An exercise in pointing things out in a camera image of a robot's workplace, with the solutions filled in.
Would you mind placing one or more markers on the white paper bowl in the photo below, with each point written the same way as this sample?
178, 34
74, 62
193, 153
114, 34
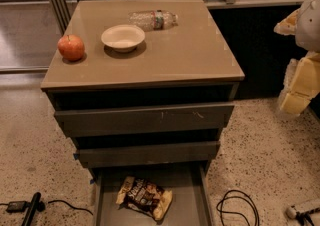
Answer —
123, 38

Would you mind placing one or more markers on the black power adapter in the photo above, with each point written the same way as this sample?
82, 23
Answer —
17, 206

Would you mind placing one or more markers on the grey drawer cabinet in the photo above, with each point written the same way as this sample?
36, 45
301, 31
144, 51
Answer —
188, 64

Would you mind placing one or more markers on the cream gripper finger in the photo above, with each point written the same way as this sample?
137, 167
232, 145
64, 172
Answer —
288, 25
301, 84

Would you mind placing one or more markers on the black bar on floor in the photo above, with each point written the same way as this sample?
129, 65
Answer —
36, 205

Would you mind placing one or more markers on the clear plastic water bottle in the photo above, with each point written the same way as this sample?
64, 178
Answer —
153, 20

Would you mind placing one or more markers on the grey top drawer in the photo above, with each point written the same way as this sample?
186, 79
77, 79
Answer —
150, 119

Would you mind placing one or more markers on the grey open bottom drawer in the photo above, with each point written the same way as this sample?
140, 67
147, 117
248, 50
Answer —
190, 205

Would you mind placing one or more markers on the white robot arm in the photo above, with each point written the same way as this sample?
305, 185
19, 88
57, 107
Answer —
307, 35

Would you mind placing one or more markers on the brown chip bag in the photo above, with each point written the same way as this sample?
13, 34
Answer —
144, 196

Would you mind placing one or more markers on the grey middle drawer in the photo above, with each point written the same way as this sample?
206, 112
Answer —
148, 155

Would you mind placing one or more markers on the white power strip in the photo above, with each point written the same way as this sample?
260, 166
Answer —
307, 207

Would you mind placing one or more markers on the red apple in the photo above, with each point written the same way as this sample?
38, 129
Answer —
71, 47

